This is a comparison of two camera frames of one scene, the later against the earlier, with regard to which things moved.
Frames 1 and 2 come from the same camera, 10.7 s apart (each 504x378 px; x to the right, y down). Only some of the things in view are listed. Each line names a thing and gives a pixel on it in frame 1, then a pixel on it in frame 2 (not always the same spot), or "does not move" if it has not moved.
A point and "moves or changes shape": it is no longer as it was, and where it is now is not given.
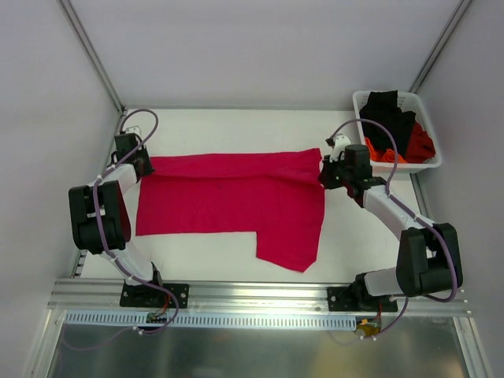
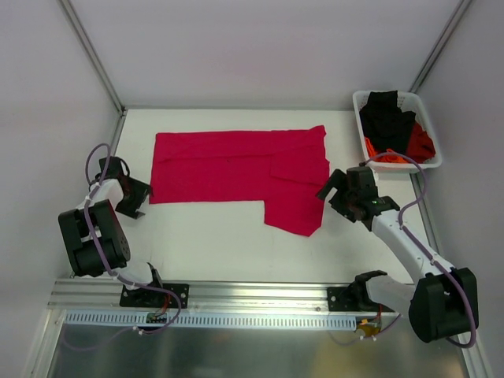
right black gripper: x=328 y=177 → x=339 y=195
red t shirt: x=420 y=147 does not move
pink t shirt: x=278 y=194 moves or changes shape
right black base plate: x=356 y=299 does not move
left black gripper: x=146 y=166 → x=131 y=198
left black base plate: x=150 y=296 does not move
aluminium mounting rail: x=238 y=296 does not move
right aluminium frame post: x=461 y=11 does not move
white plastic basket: x=410 y=102 does not move
